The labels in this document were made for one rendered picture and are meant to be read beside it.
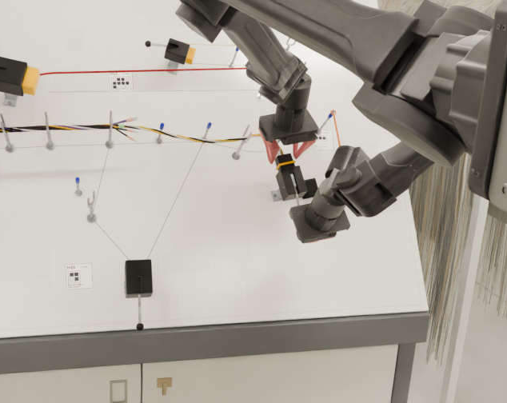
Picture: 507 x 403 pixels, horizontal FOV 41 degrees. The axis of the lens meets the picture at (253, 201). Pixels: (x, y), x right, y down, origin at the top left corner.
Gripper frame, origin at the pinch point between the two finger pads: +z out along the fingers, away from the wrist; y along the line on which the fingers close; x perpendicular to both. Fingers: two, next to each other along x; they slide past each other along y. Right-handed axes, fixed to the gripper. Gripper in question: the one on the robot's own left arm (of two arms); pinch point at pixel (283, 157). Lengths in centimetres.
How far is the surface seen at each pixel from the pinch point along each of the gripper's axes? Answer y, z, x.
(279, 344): 9.2, 23.1, 28.0
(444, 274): -58, 59, 3
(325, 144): -13.0, 4.9, -5.8
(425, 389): -80, 147, 1
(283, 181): 2.2, 1.0, 5.7
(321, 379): -0.5, 36.2, 31.9
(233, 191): 9.9, 7.8, -0.4
